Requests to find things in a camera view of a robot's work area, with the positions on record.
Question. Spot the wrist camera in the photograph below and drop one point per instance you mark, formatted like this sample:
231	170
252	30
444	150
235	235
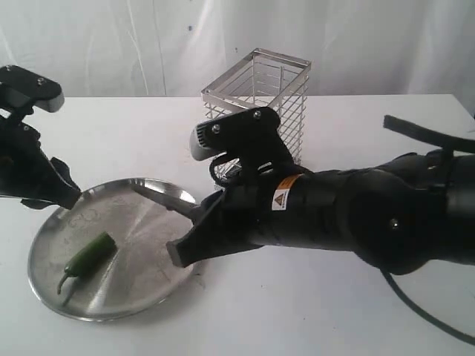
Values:
20	87
250	136

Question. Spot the black handled knife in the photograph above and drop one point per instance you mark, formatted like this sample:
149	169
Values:
182	207

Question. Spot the green cucumber with stem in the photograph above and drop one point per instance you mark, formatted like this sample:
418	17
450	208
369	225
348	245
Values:
88	259

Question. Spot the wire metal utensil rack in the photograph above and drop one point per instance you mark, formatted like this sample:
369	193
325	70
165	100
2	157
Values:
262	78

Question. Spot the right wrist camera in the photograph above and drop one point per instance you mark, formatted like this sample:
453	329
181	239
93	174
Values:
250	136

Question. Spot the round steel plate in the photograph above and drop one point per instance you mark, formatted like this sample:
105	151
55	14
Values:
137	276

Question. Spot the white backdrop curtain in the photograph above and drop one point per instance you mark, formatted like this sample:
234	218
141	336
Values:
175	48

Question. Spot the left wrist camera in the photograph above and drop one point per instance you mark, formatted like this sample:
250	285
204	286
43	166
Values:
20	87

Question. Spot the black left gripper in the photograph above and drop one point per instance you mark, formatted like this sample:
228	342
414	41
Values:
25	170

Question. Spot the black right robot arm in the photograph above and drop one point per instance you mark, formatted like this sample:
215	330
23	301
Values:
395	217

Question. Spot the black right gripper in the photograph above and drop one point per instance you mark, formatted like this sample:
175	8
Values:
292	211

